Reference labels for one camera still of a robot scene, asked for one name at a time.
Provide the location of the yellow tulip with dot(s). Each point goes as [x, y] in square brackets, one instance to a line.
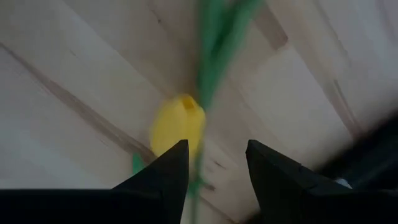
[177, 124]

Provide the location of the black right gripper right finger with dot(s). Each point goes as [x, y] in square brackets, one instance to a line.
[289, 199]

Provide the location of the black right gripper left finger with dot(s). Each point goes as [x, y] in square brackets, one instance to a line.
[140, 205]

